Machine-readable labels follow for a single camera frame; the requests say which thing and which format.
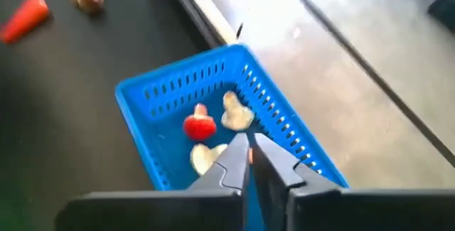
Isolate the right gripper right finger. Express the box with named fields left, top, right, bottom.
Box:
left=250, top=134, right=455, bottom=231

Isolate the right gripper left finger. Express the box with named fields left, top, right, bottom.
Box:
left=55, top=133, right=251, bottom=231

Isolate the white toy mushroom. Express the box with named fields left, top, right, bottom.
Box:
left=189, top=142, right=229, bottom=177
left=220, top=90, right=256, bottom=132

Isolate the red cap toy mushroom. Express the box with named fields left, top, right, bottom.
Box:
left=182, top=102, right=218, bottom=142

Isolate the orange carrot toy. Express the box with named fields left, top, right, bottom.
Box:
left=0, top=0, right=50, bottom=45

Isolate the blue plastic basket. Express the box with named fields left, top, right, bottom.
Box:
left=114, top=43, right=350, bottom=231

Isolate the black table mat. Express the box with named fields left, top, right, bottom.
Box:
left=0, top=0, right=228, bottom=231

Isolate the black blurry equipment stand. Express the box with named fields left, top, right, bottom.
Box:
left=422, top=0, right=455, bottom=33

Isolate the black aluminium table frame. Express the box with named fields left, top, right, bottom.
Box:
left=160, top=0, right=228, bottom=49

